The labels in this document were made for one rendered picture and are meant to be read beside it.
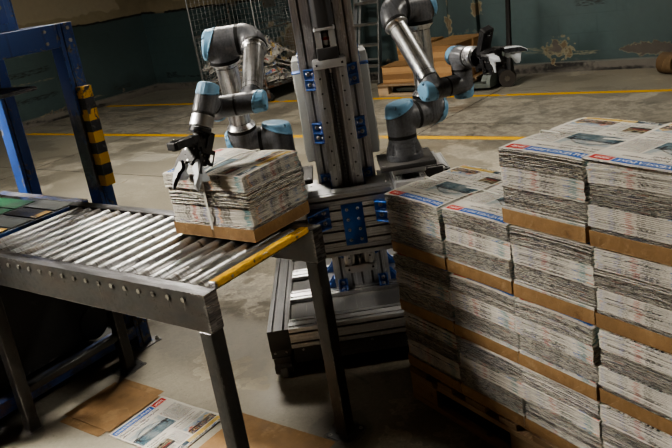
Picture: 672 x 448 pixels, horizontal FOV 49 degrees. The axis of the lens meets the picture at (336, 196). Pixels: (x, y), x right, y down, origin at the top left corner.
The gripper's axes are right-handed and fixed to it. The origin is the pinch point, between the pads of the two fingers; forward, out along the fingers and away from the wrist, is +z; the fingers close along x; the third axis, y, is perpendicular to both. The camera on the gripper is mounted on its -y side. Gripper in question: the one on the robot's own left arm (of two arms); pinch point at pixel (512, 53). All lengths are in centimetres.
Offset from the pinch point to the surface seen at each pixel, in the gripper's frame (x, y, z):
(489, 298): 48, 61, 27
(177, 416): 140, 105, -70
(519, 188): 40, 23, 43
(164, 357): 131, 107, -124
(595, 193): 37, 21, 68
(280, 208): 87, 25, -22
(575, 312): 43, 55, 60
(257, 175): 91, 10, -20
